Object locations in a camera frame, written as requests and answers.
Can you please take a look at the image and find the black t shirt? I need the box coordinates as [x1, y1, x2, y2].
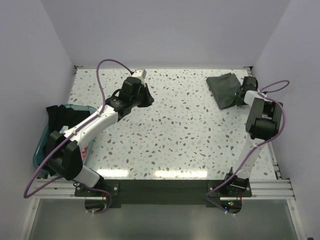
[42, 104, 92, 177]

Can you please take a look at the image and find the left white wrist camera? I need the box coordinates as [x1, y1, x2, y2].
[131, 68, 147, 82]

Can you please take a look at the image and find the aluminium rail frame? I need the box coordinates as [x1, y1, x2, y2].
[23, 163, 306, 240]

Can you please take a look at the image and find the dark grey t shirt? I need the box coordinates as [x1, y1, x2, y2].
[206, 72, 241, 110]

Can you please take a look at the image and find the pink t shirt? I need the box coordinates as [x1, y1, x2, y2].
[81, 144, 89, 161]

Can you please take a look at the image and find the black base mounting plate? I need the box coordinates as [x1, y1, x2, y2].
[73, 179, 253, 213]

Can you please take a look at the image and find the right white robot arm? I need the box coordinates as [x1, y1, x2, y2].
[222, 76, 286, 197]

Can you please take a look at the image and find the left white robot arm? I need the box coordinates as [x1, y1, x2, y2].
[44, 74, 154, 196]

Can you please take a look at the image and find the teal plastic laundry basket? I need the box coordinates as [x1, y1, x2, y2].
[33, 104, 97, 168]

